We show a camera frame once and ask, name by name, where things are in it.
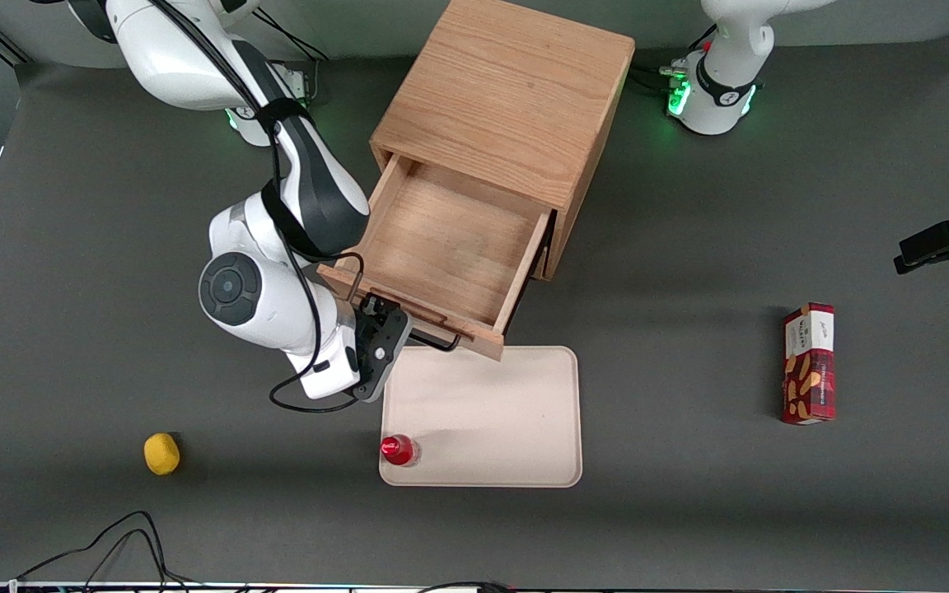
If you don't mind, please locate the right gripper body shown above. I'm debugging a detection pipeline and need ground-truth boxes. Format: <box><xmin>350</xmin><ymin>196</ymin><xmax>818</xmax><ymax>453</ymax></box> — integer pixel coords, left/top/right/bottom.
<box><xmin>354</xmin><ymin>308</ymin><xmax>412</xmax><ymax>405</ymax></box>

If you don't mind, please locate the long black metal drawer handle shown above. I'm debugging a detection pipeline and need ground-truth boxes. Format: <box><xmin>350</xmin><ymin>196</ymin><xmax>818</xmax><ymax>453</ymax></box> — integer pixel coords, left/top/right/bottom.
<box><xmin>407</xmin><ymin>328</ymin><xmax>464</xmax><ymax>354</ymax></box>

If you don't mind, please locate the wooden drawer with long handle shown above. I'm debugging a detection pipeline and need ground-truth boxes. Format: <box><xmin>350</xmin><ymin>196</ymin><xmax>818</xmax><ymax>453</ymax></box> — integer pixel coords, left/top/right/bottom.
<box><xmin>316</xmin><ymin>152</ymin><xmax>556</xmax><ymax>364</ymax></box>

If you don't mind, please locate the wooden drawer cabinet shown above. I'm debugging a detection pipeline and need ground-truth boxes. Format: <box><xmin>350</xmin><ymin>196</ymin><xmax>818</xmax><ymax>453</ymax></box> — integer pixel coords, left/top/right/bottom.
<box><xmin>369</xmin><ymin>0</ymin><xmax>637</xmax><ymax>283</ymax></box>

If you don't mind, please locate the red capped bottle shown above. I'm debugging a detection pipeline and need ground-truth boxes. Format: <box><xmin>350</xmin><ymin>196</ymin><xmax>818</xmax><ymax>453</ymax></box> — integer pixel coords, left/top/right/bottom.
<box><xmin>381</xmin><ymin>434</ymin><xmax>423</xmax><ymax>468</ymax></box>

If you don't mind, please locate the cream plastic tray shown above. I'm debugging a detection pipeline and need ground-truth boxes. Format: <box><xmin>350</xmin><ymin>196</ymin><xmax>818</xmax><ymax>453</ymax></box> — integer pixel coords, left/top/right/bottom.
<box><xmin>379</xmin><ymin>345</ymin><xmax>584</xmax><ymax>488</ymax></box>

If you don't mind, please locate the red cookie box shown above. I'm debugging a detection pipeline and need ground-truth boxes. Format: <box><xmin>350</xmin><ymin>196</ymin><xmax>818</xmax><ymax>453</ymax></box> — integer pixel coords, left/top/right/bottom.
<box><xmin>779</xmin><ymin>302</ymin><xmax>838</xmax><ymax>427</ymax></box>

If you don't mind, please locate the yellow lemon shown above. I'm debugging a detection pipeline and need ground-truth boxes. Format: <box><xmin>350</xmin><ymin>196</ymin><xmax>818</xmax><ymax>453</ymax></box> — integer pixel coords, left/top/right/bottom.
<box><xmin>143</xmin><ymin>432</ymin><xmax>182</xmax><ymax>477</ymax></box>

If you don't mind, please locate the black floor cable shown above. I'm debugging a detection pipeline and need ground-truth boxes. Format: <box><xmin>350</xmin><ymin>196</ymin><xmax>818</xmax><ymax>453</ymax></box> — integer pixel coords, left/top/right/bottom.
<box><xmin>16</xmin><ymin>510</ymin><xmax>199</xmax><ymax>591</ymax></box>
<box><xmin>415</xmin><ymin>580</ymin><xmax>518</xmax><ymax>593</ymax></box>

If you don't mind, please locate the black right arm base cable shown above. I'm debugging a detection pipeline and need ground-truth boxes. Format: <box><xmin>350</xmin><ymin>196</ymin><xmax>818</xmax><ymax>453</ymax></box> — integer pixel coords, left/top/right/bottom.
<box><xmin>250</xmin><ymin>7</ymin><xmax>334</xmax><ymax>105</ymax></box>

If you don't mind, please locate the black arm base cable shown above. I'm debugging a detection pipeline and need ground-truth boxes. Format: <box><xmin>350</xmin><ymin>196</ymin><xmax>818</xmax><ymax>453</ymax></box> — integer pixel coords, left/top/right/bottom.
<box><xmin>250</xmin><ymin>7</ymin><xmax>334</xmax><ymax>105</ymax></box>
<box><xmin>629</xmin><ymin>25</ymin><xmax>719</xmax><ymax>93</ymax></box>

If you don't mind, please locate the black left arm base cable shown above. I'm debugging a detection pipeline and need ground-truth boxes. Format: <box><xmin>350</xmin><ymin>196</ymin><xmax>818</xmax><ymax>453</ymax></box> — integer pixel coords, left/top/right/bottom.
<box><xmin>629</xmin><ymin>25</ymin><xmax>719</xmax><ymax>93</ymax></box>

